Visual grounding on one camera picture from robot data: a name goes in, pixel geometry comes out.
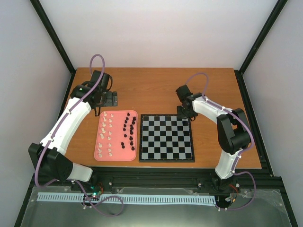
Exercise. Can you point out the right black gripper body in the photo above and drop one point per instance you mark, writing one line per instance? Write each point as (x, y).
(185, 114)

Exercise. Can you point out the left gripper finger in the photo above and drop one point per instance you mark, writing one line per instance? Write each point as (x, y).
(109, 99)
(115, 98)

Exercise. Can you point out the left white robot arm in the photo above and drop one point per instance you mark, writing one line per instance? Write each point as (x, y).
(48, 156)

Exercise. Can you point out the pink plastic tray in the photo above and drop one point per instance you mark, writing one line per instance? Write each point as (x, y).
(110, 136)

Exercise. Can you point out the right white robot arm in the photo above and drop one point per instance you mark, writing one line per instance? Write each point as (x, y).
(234, 135)

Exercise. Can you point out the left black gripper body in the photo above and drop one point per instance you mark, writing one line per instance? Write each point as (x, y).
(103, 100)

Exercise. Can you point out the black aluminium frame rail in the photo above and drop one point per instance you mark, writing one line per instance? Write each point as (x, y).
(201, 179)

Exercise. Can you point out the black white chessboard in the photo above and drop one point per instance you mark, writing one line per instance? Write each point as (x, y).
(165, 138)

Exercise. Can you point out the light blue slotted cable duct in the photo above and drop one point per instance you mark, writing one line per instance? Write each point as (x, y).
(129, 199)

